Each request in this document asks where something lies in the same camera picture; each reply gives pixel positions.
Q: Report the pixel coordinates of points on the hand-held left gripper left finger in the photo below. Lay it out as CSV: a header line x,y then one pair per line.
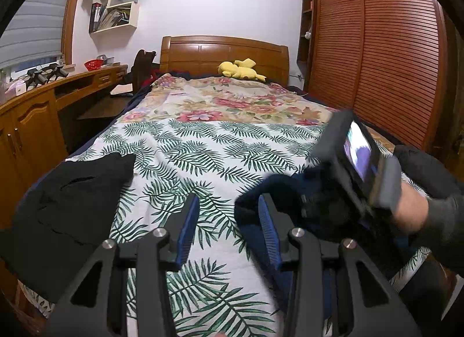
x,y
188,228

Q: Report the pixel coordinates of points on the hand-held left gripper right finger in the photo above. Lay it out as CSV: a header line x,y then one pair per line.
x,y
270,228

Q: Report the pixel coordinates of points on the navy blue garment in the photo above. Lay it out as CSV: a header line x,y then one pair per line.
x,y
250,206

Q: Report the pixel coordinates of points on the person's right forearm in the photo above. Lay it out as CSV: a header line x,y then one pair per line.
x,y
447,228

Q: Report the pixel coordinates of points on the red and dark clothes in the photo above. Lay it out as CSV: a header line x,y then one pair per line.
x,y
154,75

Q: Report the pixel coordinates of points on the person's right hand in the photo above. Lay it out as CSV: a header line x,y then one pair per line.
x,y
411,210

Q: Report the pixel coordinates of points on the leaf print bed sheet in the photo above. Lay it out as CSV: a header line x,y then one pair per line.
x,y
217,163

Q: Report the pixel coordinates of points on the dark grey cloth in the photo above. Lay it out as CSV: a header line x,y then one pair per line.
x,y
424,170

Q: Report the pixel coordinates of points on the black folded garment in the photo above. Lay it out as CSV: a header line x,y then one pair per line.
x,y
65,206

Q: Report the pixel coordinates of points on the floral blanket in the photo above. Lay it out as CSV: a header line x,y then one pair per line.
x,y
217,104

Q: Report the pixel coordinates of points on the wooden louvred wardrobe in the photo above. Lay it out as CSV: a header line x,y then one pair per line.
x,y
380,50

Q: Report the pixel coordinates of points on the papers on desk tray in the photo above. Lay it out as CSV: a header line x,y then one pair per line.
x,y
121,90

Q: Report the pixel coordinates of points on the yellow plush toy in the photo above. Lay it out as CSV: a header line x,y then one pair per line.
x,y
241,70

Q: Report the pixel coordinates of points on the dark wooden chair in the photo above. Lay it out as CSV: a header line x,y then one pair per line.
x,y
142,65

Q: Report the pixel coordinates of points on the wooden headboard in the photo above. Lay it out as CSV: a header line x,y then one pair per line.
x,y
203,55

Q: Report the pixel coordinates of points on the wooden desk with cabinets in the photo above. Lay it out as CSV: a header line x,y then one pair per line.
x,y
32,123

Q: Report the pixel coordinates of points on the grey round container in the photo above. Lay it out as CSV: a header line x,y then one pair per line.
x,y
104,59

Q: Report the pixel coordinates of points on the red bowl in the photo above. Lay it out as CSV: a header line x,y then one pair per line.
x,y
93,65

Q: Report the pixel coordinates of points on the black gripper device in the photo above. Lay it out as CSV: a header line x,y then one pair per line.
x,y
35,77
57,70

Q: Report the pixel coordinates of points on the leaning books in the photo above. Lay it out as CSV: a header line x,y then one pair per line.
x,y
114,19

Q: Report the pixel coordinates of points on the pink tissue box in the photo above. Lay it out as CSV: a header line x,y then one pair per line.
x,y
16,87

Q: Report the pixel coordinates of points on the black binders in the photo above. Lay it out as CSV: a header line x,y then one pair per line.
x,y
95,17

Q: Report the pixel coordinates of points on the grey window blind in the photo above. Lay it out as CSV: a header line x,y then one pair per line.
x,y
32,21

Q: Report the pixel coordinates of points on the white wall shelf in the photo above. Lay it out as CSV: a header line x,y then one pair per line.
x,y
112,28

